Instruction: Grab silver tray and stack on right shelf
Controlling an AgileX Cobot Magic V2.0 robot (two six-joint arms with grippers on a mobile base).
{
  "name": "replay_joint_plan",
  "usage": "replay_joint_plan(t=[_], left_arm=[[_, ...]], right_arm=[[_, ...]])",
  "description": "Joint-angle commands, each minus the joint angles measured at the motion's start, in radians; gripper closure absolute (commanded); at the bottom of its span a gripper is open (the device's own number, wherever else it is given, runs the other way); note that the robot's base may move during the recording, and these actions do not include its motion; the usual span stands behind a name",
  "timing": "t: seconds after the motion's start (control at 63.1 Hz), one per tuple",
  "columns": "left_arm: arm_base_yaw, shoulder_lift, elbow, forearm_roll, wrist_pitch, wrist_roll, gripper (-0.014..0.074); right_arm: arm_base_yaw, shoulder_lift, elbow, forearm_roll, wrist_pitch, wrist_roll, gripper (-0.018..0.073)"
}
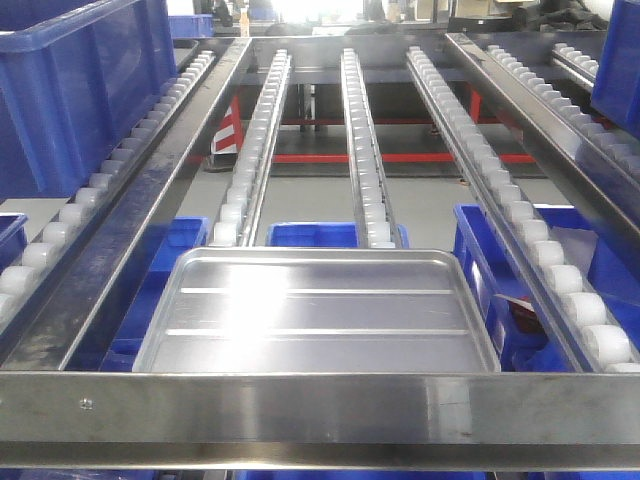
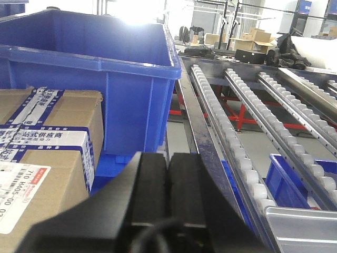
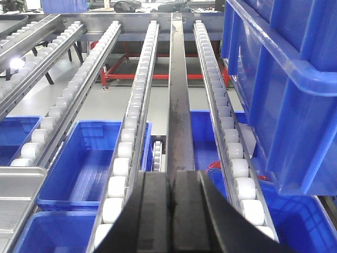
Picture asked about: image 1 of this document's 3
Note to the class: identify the silver metal tray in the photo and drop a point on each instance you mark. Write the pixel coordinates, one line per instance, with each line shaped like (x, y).
(316, 311)

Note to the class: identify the steel shelf front beam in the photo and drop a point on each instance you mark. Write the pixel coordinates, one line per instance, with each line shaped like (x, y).
(503, 422)

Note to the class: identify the blue bin lower centre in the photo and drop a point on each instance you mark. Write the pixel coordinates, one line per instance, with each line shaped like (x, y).
(313, 235)

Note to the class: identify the centre left roller track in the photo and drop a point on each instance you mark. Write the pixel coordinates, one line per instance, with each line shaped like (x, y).
(238, 217)

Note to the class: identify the blue bin lower left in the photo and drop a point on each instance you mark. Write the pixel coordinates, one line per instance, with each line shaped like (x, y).
(184, 233)

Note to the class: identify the large blue crate upper left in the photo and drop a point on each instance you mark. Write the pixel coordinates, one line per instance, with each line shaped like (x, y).
(76, 78)

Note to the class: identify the blue bin lower right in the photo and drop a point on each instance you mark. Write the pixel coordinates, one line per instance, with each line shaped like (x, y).
(518, 338)

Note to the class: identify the small blue bin far left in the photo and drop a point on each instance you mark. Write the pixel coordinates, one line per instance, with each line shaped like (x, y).
(13, 238)

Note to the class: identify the blue crate upper right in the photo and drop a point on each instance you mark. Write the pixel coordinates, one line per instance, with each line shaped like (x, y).
(616, 89)

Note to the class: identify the red white striped post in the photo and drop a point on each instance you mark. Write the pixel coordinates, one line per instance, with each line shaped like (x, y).
(229, 137)

